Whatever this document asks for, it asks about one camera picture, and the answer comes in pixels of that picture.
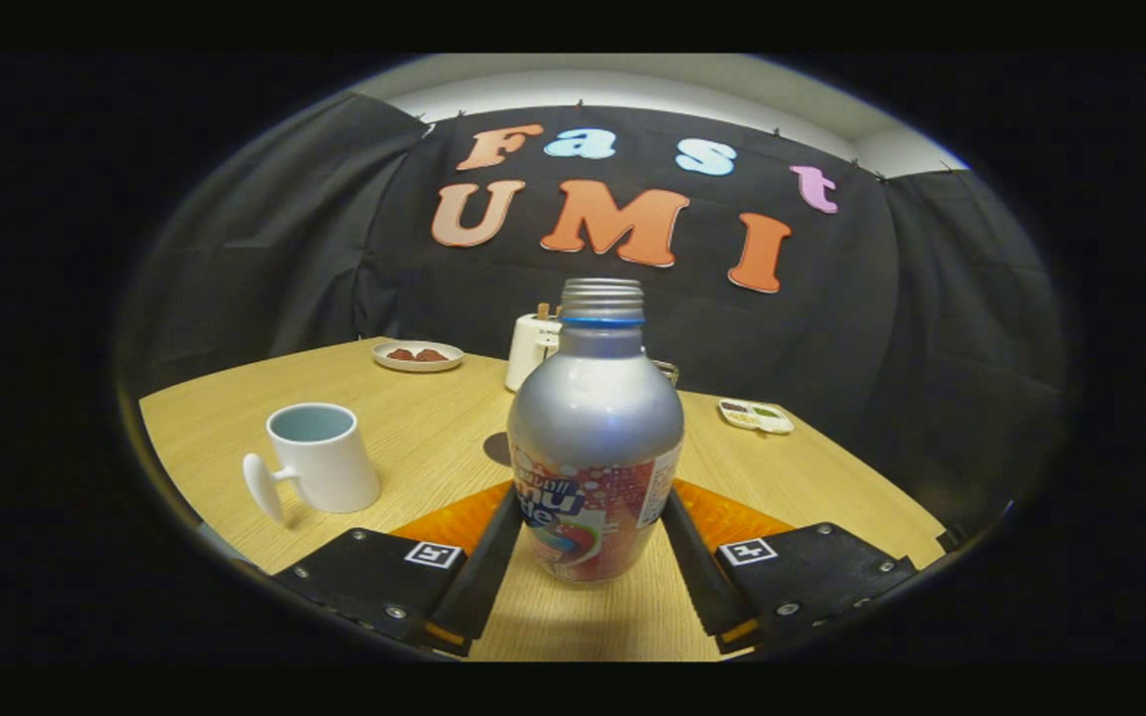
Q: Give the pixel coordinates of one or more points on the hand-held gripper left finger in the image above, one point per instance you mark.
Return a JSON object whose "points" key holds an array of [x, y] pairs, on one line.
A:
{"points": [[488, 577]]}

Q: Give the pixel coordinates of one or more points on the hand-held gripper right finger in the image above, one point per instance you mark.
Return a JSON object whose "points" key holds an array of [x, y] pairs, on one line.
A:
{"points": [[700, 582]]}

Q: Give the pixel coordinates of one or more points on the dark round coaster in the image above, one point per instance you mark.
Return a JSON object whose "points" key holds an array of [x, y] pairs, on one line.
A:
{"points": [[496, 449]]}

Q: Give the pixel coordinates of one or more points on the silver juice bottle red label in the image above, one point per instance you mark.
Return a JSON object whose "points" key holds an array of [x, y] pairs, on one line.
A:
{"points": [[593, 418]]}

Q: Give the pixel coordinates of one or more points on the wooden table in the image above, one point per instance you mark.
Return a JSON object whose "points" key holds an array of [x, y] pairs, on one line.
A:
{"points": [[414, 438]]}

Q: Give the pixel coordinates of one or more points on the white divided condiment tray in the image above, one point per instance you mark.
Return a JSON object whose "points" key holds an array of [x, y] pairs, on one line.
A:
{"points": [[756, 418]]}

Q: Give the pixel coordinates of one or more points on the clear glass jar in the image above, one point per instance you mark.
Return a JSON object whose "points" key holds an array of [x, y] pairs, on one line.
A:
{"points": [[670, 372]]}

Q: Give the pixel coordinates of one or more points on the white round plate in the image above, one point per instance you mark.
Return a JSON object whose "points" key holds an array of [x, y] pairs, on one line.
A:
{"points": [[418, 366]]}

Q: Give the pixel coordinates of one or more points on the brown food piece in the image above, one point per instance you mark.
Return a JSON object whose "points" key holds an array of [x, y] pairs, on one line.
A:
{"points": [[432, 355], [400, 354]]}

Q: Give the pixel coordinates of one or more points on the white toaster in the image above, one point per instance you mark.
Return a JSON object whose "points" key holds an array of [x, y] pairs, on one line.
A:
{"points": [[528, 348]]}

